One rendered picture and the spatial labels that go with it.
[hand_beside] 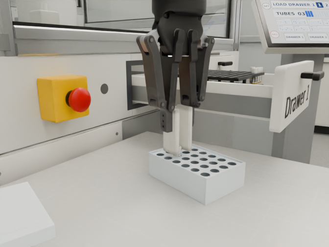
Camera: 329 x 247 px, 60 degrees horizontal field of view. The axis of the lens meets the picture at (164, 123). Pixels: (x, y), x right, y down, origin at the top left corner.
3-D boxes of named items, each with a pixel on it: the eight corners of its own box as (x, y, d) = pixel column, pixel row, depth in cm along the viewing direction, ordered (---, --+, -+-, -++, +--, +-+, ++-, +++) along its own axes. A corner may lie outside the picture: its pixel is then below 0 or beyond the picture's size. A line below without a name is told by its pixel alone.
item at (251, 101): (299, 100, 70) (303, 75, 69) (271, 121, 50) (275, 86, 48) (165, 87, 92) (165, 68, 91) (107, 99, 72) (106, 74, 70)
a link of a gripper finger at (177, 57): (186, 30, 38) (178, 28, 37) (177, 112, 40) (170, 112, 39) (167, 31, 41) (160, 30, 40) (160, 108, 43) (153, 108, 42)
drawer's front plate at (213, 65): (233, 84, 113) (235, 55, 111) (199, 93, 90) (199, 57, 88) (229, 84, 114) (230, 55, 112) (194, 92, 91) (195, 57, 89)
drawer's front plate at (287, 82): (308, 106, 71) (314, 60, 68) (279, 134, 48) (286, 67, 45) (300, 105, 72) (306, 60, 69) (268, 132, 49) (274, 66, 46)
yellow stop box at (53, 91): (93, 115, 51) (90, 75, 49) (58, 124, 45) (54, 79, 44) (74, 112, 54) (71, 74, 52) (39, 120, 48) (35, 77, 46)
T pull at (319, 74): (323, 78, 58) (324, 71, 58) (318, 81, 52) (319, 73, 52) (304, 76, 60) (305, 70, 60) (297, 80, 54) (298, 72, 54)
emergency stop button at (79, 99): (94, 110, 48) (92, 86, 47) (75, 114, 45) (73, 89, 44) (82, 108, 50) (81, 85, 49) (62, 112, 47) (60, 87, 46)
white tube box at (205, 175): (244, 185, 42) (246, 162, 41) (205, 205, 37) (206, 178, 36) (185, 161, 51) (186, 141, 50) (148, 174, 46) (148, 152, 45)
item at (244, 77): (264, 74, 70) (264, 72, 70) (238, 81, 56) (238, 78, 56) (256, 74, 71) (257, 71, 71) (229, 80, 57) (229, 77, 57)
